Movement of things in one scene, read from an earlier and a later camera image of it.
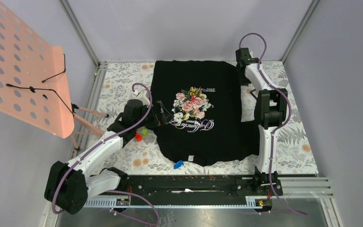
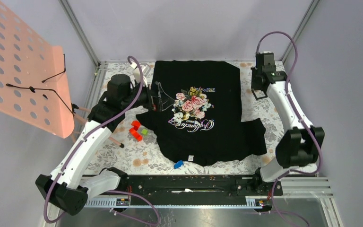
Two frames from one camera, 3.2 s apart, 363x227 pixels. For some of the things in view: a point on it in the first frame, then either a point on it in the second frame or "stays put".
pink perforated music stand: (23, 75) stays put
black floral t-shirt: (204, 99) stays put
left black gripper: (159, 119) -> (160, 102)
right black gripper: (245, 81) -> (254, 72)
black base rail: (198, 190) stays put
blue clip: (178, 164) stays put
